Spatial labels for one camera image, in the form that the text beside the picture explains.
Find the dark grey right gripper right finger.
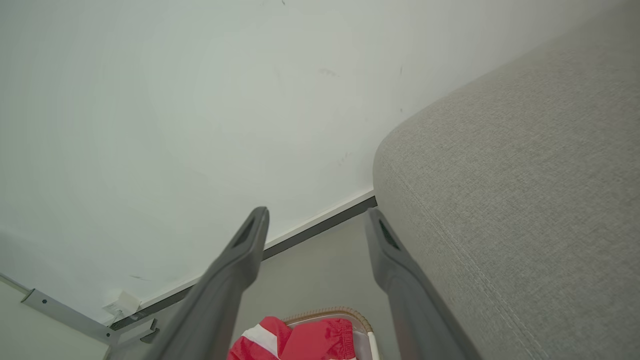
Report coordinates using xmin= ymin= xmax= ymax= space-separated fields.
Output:
xmin=364 ymin=207 xmax=484 ymax=360

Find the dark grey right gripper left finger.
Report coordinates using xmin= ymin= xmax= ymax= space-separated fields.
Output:
xmin=145 ymin=206 xmax=270 ymax=360

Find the red and white garment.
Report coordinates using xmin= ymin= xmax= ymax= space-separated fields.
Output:
xmin=227 ymin=316 xmax=357 ymax=360

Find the white laundry basket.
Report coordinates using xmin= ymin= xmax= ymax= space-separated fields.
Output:
xmin=282 ymin=306 xmax=381 ymax=360

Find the white and black baseboard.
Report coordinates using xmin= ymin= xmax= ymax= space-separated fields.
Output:
xmin=109 ymin=189 xmax=378 ymax=331

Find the grey fabric sofa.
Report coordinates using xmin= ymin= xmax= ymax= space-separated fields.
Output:
xmin=372 ymin=0 xmax=640 ymax=360

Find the white wall socket box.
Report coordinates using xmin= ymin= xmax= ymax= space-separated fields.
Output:
xmin=102 ymin=290 xmax=142 ymax=317

